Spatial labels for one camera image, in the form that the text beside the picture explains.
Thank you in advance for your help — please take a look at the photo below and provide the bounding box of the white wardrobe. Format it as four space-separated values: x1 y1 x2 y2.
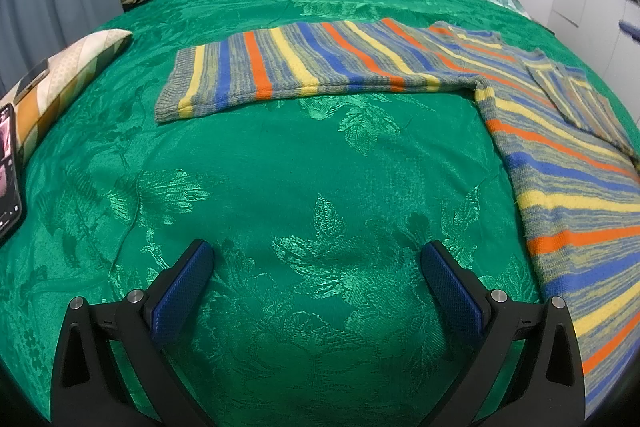
549 0 639 124

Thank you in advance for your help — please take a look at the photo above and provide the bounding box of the patterned cream pillow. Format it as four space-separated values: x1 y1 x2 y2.
1 28 132 165

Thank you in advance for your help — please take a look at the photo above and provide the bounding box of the green floral bedspread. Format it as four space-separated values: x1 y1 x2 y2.
0 0 640 427

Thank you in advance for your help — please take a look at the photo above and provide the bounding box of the striped knit sweater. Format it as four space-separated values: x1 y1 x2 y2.
154 18 639 412

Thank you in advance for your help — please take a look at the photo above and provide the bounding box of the black smartphone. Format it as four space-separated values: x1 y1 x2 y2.
0 103 24 244

